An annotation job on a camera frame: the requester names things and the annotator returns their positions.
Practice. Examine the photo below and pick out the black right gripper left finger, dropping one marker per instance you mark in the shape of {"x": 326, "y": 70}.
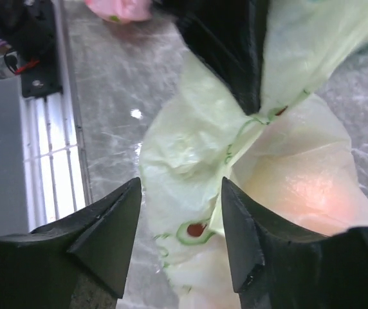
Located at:
{"x": 41, "y": 269}

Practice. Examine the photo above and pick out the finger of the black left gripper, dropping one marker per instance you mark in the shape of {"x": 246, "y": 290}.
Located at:
{"x": 228, "y": 38}

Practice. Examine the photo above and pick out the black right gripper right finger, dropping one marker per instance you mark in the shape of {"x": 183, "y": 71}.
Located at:
{"x": 275, "y": 263}

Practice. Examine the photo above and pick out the light green plastic bag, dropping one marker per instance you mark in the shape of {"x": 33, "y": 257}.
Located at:
{"x": 293, "y": 156}

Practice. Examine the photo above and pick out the pink plastic bag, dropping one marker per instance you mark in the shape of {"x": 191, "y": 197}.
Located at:
{"x": 121, "y": 11}

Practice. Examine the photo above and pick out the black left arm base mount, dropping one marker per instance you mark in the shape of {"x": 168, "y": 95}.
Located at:
{"x": 30, "y": 31}

